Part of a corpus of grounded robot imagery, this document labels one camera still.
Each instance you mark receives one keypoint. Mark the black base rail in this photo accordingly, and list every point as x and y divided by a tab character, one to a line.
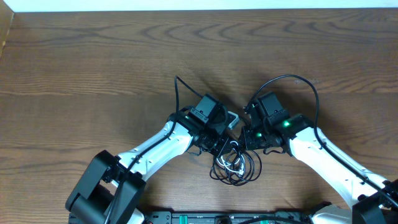
167	217

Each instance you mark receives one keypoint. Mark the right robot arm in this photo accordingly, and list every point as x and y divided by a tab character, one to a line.
371	198

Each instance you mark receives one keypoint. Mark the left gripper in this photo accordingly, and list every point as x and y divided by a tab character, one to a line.
225	144

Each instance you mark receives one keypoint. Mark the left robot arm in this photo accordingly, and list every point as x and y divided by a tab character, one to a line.
111	186

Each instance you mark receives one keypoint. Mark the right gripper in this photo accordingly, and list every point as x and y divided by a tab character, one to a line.
248	143

